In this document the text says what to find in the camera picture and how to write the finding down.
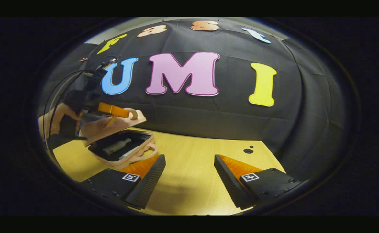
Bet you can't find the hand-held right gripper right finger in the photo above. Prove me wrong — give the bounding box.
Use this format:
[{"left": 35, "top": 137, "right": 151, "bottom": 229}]
[{"left": 214, "top": 154, "right": 309, "bottom": 209}]

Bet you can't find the small white tube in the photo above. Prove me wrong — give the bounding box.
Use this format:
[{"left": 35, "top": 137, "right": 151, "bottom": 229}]
[{"left": 118, "top": 147, "right": 142, "bottom": 160}]

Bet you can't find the white pump bottle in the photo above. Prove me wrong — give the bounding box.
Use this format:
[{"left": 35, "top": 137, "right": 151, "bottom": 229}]
[{"left": 103, "top": 138, "right": 132, "bottom": 156}]

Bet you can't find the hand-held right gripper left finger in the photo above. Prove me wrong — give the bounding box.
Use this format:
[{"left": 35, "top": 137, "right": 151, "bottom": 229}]
[{"left": 79, "top": 154, "right": 166, "bottom": 209}]

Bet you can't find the pink suitcase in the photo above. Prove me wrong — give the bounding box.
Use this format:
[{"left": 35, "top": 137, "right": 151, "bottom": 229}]
[{"left": 79, "top": 108, "right": 159, "bottom": 170}]

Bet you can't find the black backdrop cloth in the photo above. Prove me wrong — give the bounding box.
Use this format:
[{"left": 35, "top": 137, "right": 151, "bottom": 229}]
[{"left": 37, "top": 18, "right": 350, "bottom": 182}]

